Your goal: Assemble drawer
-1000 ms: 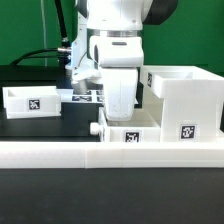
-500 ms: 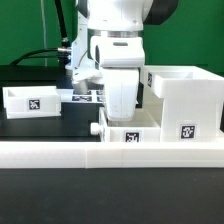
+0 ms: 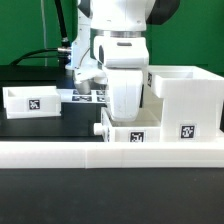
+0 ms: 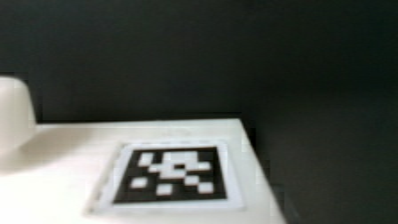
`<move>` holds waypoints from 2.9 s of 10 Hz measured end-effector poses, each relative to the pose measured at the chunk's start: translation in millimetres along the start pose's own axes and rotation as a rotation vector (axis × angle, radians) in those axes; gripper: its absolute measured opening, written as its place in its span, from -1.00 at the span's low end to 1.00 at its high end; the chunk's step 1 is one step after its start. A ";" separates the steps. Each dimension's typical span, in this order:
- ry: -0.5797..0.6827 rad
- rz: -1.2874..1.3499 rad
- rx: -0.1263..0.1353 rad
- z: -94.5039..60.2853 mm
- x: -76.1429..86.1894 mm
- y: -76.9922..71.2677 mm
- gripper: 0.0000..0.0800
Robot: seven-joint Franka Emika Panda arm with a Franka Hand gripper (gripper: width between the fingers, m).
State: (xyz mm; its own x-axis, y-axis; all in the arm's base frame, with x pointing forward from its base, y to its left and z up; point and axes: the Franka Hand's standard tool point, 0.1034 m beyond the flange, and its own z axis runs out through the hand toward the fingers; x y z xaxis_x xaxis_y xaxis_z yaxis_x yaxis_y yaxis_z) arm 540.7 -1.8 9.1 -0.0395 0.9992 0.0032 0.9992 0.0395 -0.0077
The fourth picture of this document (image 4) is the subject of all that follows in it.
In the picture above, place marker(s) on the white front drawer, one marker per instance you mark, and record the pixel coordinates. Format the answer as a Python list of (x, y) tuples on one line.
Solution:
[(162, 172)]

